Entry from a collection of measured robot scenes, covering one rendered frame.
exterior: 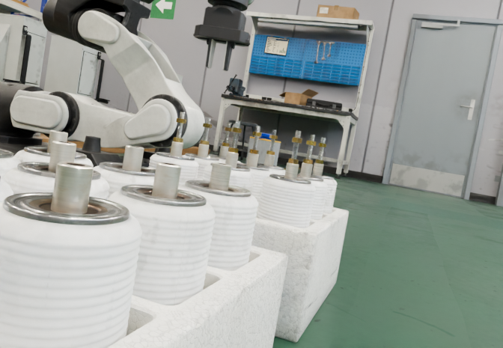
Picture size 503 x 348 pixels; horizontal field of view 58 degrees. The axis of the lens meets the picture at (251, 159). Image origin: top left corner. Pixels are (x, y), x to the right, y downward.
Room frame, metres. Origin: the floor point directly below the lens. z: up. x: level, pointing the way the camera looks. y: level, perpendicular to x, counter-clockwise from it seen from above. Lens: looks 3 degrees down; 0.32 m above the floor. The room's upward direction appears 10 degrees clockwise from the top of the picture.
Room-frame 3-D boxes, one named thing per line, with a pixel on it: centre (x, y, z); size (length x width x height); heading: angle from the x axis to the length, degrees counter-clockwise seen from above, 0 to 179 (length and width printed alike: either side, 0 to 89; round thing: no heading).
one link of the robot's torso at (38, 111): (1.40, 0.61, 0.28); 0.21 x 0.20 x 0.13; 71
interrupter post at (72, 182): (0.29, 0.11, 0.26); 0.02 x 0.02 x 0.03
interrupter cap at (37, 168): (0.44, 0.18, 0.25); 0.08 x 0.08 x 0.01
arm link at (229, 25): (1.00, 0.11, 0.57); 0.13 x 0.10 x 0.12; 83
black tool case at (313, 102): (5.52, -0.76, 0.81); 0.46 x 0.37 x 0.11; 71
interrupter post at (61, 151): (0.44, 0.18, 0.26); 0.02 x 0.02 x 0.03
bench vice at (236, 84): (5.55, 0.33, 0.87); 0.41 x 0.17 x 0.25; 161
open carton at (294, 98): (5.72, -0.45, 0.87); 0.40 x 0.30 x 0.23; 57
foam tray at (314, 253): (0.96, 0.00, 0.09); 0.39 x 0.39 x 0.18; 70
